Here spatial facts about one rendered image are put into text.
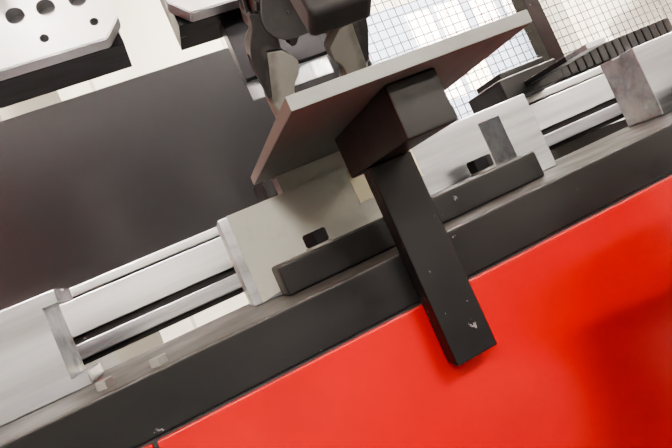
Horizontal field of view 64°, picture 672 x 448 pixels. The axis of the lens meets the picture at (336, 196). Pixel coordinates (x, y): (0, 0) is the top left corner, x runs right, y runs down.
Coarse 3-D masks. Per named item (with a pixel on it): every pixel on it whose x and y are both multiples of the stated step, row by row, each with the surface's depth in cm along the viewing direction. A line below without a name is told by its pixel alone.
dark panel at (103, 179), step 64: (192, 64) 110; (0, 128) 100; (64, 128) 102; (128, 128) 105; (192, 128) 108; (256, 128) 111; (0, 192) 98; (64, 192) 101; (128, 192) 103; (192, 192) 106; (0, 256) 97; (64, 256) 99; (128, 256) 102
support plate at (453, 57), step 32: (480, 32) 35; (512, 32) 37; (384, 64) 33; (416, 64) 34; (448, 64) 38; (288, 96) 32; (320, 96) 32; (352, 96) 35; (288, 128) 36; (320, 128) 41; (288, 160) 50
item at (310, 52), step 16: (240, 16) 60; (224, 32) 60; (240, 32) 60; (240, 48) 59; (288, 48) 61; (304, 48) 61; (320, 48) 62; (240, 64) 59; (304, 64) 62; (320, 64) 62; (256, 80) 60; (304, 80) 62; (256, 96) 60
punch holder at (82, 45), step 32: (0, 0) 51; (32, 0) 52; (64, 0) 52; (96, 0) 53; (0, 32) 51; (32, 32) 51; (64, 32) 52; (96, 32) 53; (0, 64) 50; (32, 64) 52; (64, 64) 54; (96, 64) 57; (128, 64) 60; (0, 96) 55; (32, 96) 58
